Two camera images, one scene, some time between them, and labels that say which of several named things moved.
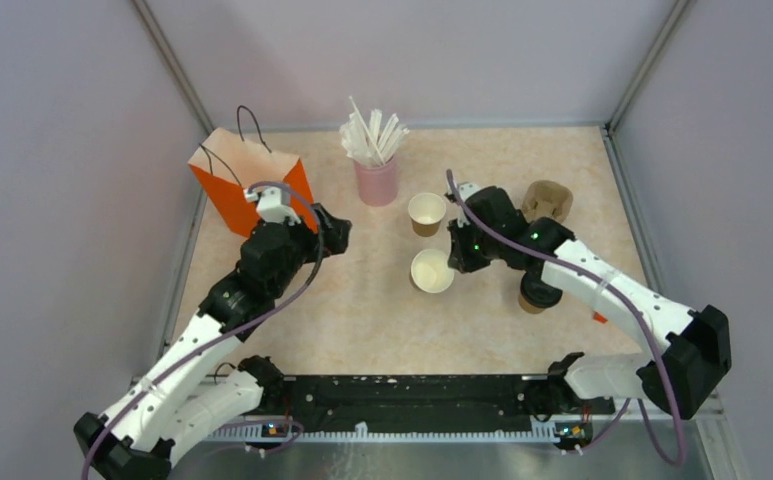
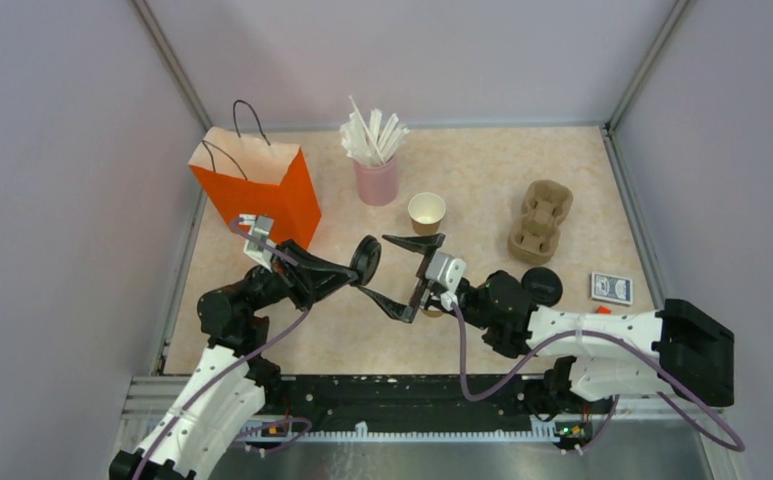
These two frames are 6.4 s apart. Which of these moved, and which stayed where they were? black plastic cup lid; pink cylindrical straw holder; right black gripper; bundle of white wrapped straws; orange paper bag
Moved: right black gripper
Stayed: pink cylindrical straw holder; black plastic cup lid; orange paper bag; bundle of white wrapped straws
